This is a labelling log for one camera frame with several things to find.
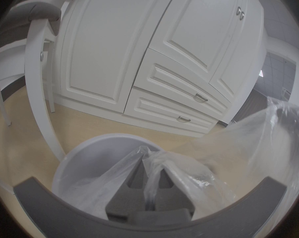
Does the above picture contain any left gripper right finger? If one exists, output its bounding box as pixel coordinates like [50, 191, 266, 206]
[130, 158, 195, 222]

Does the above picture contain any white trash bin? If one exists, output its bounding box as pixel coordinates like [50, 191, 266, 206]
[51, 133, 170, 209]

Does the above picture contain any white wardrobe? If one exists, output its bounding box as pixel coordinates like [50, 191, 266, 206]
[44, 0, 268, 137]

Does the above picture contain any white chair with grey seat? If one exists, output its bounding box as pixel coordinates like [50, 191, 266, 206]
[0, 0, 76, 195]

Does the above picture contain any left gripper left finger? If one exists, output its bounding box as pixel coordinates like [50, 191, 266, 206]
[105, 155, 146, 220]

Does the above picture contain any clear plastic bag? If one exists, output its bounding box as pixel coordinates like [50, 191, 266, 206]
[63, 96, 299, 220]

